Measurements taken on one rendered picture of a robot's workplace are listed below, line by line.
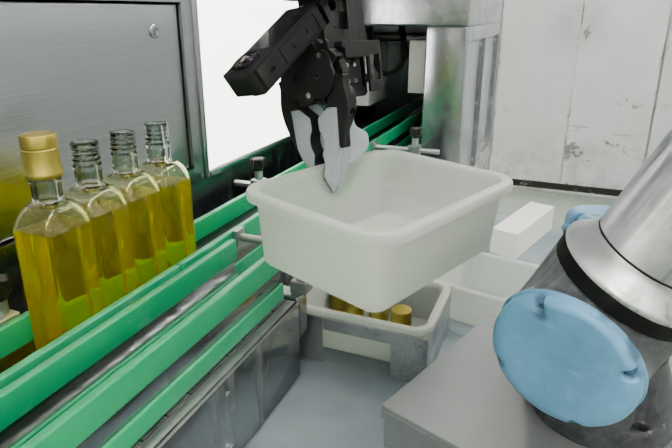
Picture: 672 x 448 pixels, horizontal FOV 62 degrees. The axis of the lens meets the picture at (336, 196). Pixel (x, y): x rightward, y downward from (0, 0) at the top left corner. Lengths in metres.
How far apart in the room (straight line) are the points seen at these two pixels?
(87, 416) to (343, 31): 0.43
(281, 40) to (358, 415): 0.52
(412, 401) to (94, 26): 0.63
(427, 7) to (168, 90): 0.80
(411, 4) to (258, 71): 1.08
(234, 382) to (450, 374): 0.26
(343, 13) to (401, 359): 0.51
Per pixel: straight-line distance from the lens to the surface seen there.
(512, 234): 1.30
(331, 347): 0.90
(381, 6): 1.58
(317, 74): 0.56
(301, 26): 0.55
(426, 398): 0.69
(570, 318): 0.45
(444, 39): 1.54
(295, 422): 0.81
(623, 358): 0.45
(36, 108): 0.79
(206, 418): 0.67
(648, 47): 4.28
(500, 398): 0.71
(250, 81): 0.51
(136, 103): 0.91
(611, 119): 4.32
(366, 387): 0.87
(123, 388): 0.57
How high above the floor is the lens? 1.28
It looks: 18 degrees down
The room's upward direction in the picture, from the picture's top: straight up
